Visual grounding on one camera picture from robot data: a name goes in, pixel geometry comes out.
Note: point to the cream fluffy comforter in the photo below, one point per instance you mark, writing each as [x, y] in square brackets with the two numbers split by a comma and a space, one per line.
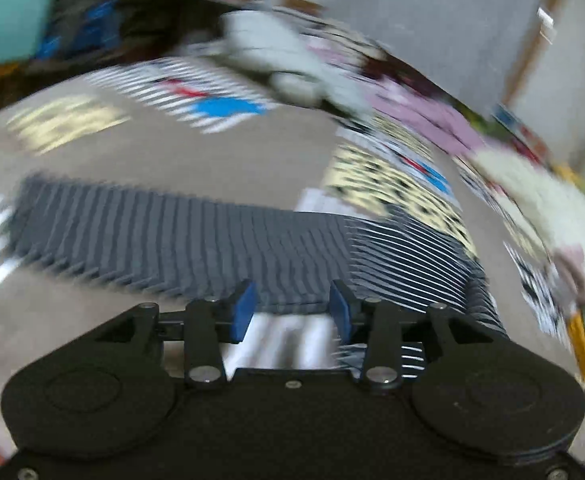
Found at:
[547, 200]

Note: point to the pink blanket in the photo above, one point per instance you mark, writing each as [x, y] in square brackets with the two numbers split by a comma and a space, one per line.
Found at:
[422, 115]

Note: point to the white wall switch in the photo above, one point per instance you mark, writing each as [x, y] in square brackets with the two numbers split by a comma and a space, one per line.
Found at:
[547, 22]

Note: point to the navy white striped shirt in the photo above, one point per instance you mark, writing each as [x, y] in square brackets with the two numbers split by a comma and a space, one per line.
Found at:
[172, 240]

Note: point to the teal storage box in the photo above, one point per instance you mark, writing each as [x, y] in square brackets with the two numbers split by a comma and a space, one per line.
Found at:
[7, 15]

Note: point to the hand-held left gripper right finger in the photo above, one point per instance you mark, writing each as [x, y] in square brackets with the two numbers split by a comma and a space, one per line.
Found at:
[340, 316]

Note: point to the blue bag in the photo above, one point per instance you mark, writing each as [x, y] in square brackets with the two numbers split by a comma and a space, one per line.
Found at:
[87, 25]

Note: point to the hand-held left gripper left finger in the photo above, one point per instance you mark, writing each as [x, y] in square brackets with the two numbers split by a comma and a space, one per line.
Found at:
[242, 310]

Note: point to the grey-green padded cloth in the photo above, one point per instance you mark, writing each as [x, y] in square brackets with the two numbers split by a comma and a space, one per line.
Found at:
[282, 55]

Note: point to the brown cartoon printed blanket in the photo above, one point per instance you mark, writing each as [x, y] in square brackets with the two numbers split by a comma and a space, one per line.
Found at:
[162, 160]

